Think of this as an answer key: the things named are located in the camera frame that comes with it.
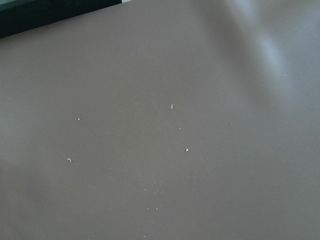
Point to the black tray at table edge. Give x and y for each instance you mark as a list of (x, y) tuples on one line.
[(18, 16)]

